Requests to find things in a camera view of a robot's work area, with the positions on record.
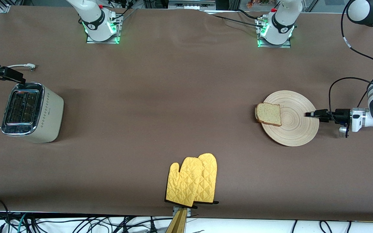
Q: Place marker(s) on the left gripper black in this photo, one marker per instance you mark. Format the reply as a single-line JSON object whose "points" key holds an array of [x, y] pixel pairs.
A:
{"points": [[341, 114]]}

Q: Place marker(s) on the round wooden plate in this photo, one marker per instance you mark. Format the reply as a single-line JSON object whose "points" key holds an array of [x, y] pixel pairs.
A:
{"points": [[298, 126]]}

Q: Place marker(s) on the slice of bread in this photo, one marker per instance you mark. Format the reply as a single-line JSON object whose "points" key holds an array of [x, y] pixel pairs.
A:
{"points": [[268, 114]]}

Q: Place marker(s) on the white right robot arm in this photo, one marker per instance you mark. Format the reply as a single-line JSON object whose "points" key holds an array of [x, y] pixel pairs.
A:
{"points": [[94, 22]]}

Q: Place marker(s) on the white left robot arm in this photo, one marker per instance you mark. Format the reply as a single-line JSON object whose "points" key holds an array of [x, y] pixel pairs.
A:
{"points": [[280, 22]]}

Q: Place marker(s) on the metal base plate left arm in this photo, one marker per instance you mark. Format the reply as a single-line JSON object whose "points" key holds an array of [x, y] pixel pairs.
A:
{"points": [[275, 46]]}

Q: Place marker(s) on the beige chrome toaster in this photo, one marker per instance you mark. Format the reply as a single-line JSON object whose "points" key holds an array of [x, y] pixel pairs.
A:
{"points": [[49, 110]]}

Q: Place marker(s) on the yellow quilted oven mitt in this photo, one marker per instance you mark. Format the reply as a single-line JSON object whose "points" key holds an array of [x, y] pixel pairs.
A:
{"points": [[183, 184], [209, 174]]}

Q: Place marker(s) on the orange item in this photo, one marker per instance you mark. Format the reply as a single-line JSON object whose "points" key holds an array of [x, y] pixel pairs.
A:
{"points": [[254, 4]]}

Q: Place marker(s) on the brown table cover sheet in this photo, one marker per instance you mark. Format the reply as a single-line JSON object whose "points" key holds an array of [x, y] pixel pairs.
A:
{"points": [[173, 81]]}

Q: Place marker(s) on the grey device box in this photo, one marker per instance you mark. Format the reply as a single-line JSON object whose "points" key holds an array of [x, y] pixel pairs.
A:
{"points": [[191, 5]]}

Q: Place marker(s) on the aluminium frame profile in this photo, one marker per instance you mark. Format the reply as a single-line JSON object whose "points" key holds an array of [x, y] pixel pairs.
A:
{"points": [[4, 7]]}

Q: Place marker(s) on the small metal bracket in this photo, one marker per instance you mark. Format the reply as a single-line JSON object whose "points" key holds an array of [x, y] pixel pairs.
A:
{"points": [[175, 211]]}

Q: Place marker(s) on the tan wooden post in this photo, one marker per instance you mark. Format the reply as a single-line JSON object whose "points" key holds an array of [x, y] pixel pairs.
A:
{"points": [[177, 225]]}

